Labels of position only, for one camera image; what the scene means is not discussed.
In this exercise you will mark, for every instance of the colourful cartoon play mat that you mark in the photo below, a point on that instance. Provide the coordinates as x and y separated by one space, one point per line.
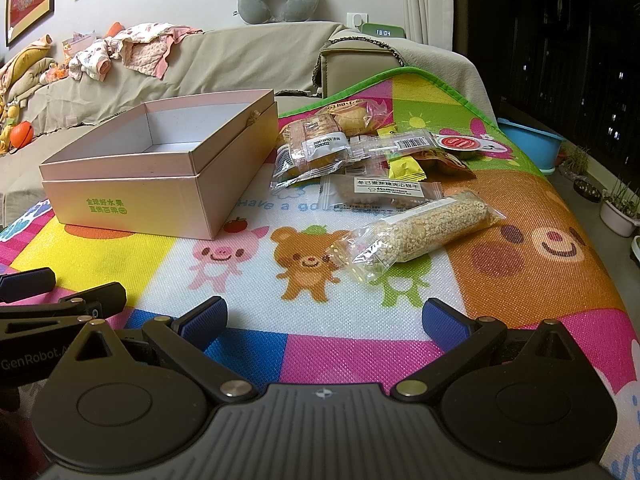
250 280

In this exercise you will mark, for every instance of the brown snack packet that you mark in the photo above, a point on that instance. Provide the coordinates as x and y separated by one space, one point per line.
450 164

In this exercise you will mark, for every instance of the orange toy ball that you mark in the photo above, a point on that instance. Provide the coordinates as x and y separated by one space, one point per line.
22 135

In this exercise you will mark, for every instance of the white plant pot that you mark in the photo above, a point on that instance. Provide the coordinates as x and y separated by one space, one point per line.
620 215

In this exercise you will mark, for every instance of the pink cardboard gift box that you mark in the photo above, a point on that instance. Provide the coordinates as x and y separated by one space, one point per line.
150 180

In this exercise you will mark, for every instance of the white curtain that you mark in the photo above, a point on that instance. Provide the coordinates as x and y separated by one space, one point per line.
432 0

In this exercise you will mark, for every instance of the brown cake packet white sticker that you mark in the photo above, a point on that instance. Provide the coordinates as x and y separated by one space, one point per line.
315 137

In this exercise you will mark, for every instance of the dark plant pot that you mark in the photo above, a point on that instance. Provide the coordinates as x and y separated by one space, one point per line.
586 191

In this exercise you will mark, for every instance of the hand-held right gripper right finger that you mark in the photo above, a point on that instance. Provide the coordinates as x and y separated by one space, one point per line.
442 321

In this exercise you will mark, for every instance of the white printed baby garment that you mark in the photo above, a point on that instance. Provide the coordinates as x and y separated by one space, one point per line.
92 57

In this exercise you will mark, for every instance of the sesame snack bar packet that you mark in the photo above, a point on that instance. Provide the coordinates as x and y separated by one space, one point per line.
425 230

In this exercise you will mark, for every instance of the blue plastic basin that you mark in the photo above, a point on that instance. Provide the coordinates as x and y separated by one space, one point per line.
530 142

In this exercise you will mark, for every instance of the yellow candy packet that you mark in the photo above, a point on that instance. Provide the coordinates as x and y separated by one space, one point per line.
406 166

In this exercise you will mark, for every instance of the beige sofa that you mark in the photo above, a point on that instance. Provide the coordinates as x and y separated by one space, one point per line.
350 65

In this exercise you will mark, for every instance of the grey biscuit packet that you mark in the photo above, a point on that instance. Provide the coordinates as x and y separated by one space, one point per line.
380 192

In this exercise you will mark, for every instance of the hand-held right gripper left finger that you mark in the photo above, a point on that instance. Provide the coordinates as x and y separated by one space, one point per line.
202 321

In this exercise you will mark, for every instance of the yellow bread packet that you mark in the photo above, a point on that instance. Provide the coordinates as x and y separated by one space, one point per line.
295 167
352 115

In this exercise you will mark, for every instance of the grey blanket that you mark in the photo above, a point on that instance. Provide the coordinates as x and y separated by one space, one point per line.
450 70

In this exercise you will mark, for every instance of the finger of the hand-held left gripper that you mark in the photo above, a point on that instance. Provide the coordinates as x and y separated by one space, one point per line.
87 297
27 282

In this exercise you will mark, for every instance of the beige sofa cover cloth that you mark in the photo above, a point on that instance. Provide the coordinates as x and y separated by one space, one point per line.
225 60

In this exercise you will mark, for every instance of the white wall socket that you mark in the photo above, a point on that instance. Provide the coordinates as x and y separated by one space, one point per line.
356 19

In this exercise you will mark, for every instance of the small yellow toy figures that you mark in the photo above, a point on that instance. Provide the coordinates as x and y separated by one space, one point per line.
6 125

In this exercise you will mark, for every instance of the green digital clock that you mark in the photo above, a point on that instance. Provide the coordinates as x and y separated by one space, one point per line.
377 31

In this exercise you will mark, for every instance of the spoon-shaped packet red label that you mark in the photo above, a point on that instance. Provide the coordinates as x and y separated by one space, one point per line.
425 142

